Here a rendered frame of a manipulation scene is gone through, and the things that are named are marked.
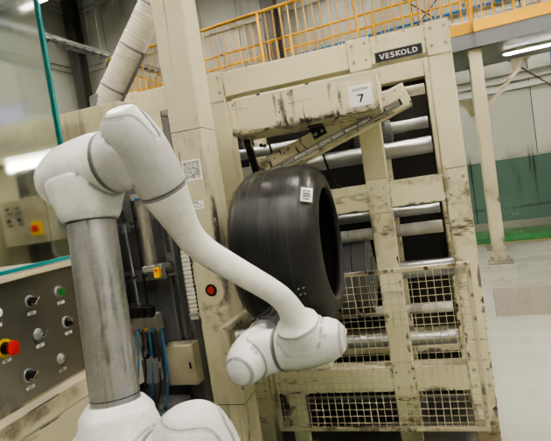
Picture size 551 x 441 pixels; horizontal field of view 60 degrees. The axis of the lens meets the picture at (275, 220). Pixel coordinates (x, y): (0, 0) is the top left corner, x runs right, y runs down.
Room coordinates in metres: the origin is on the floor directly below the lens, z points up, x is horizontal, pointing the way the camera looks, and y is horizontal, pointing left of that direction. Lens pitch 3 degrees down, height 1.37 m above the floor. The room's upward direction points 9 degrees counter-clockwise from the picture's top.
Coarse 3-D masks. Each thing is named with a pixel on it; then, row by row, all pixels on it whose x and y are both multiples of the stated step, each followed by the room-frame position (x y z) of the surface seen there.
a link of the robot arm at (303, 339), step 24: (168, 192) 0.96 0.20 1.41; (168, 216) 0.98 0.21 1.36; (192, 216) 1.01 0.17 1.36; (192, 240) 1.01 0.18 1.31; (216, 264) 1.03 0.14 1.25; (240, 264) 1.04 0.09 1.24; (264, 288) 1.04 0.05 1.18; (288, 288) 1.07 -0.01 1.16; (288, 312) 1.06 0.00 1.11; (312, 312) 1.10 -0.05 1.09; (288, 336) 1.06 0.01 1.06; (312, 336) 1.06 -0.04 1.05; (336, 336) 1.06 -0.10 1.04; (288, 360) 1.09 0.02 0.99; (312, 360) 1.07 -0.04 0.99
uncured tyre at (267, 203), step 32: (256, 192) 1.58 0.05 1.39; (288, 192) 1.54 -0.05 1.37; (320, 192) 1.92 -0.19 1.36; (256, 224) 1.52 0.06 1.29; (288, 224) 1.48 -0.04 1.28; (320, 224) 2.00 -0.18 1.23; (256, 256) 1.50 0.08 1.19; (288, 256) 1.47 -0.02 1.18; (320, 256) 1.51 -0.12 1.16; (320, 288) 1.51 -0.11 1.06
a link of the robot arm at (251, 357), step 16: (240, 336) 1.17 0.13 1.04; (256, 336) 1.14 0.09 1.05; (272, 336) 1.12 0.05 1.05; (240, 352) 1.09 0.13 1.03; (256, 352) 1.10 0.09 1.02; (272, 352) 1.10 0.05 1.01; (240, 368) 1.08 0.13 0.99; (256, 368) 1.08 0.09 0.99; (272, 368) 1.11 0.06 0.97; (240, 384) 1.09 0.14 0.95
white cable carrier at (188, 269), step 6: (180, 252) 1.81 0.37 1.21; (186, 258) 1.81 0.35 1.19; (186, 264) 1.81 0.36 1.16; (186, 270) 1.81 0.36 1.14; (192, 270) 1.82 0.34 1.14; (186, 276) 1.81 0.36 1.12; (192, 276) 1.83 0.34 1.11; (186, 282) 1.81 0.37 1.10; (192, 282) 1.84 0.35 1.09; (186, 288) 1.81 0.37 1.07; (192, 288) 1.80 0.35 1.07; (192, 294) 1.81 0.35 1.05; (192, 300) 1.81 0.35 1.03; (192, 306) 1.81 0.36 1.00; (198, 306) 1.83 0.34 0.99; (192, 312) 1.81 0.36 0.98; (198, 312) 1.81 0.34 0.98; (192, 318) 1.81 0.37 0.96; (198, 318) 1.80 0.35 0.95
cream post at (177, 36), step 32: (160, 0) 1.78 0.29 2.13; (192, 0) 1.85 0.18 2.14; (160, 32) 1.78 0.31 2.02; (192, 32) 1.81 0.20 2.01; (160, 64) 1.79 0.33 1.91; (192, 64) 1.76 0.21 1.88; (192, 96) 1.76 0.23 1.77; (192, 128) 1.76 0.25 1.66; (192, 192) 1.77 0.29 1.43; (224, 192) 1.87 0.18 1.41; (224, 224) 1.82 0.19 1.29; (224, 288) 1.76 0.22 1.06; (224, 320) 1.76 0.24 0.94; (224, 384) 1.77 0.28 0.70; (256, 416) 1.84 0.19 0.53
